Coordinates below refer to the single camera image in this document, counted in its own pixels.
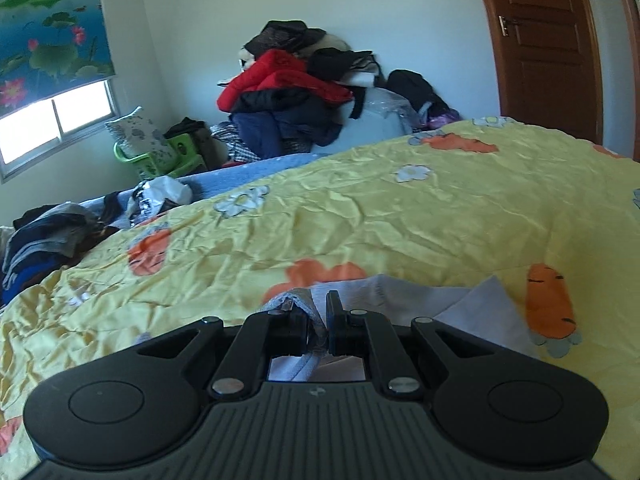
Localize checked black-white cloth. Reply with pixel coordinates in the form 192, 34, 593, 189
210, 122, 262, 167

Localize purple bag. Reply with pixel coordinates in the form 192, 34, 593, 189
424, 107, 464, 132

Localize black mesh garment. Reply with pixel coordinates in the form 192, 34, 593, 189
244, 20, 327, 56

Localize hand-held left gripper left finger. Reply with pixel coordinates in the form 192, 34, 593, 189
135, 305, 308, 403

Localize blue quilted bedspread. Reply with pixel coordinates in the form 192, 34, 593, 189
80, 152, 332, 212

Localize white and silver plastic bag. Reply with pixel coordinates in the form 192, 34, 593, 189
127, 176, 194, 222

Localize white sock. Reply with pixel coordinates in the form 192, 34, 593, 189
263, 287, 327, 361

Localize window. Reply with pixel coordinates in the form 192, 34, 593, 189
0, 78, 124, 184

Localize lotus-print roller blind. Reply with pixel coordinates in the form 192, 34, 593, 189
0, 0, 116, 118

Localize pile of dark folded clothes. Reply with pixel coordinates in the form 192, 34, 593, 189
0, 202, 122, 307

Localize navy blue garment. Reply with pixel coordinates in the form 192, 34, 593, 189
230, 102, 344, 161

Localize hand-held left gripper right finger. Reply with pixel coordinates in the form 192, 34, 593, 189
325, 290, 502, 402

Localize red padded jacket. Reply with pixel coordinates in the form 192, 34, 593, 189
217, 49, 354, 114

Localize green plastic chair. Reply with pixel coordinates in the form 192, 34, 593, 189
114, 132, 207, 181

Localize white small garment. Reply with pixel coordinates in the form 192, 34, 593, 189
270, 272, 541, 383

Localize grey floral cushion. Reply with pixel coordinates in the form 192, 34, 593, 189
104, 106, 179, 179

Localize black jacket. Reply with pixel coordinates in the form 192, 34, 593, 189
307, 47, 377, 82

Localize black backpack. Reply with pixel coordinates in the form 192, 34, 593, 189
386, 69, 451, 117

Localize brown wooden door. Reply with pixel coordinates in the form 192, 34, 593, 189
472, 0, 604, 144

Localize black bag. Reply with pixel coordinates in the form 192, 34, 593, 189
164, 117, 214, 142

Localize yellow carrot-print blanket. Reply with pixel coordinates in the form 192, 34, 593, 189
0, 117, 640, 480

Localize light blue wrapped bedding bundle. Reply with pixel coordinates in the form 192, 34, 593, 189
310, 86, 422, 157

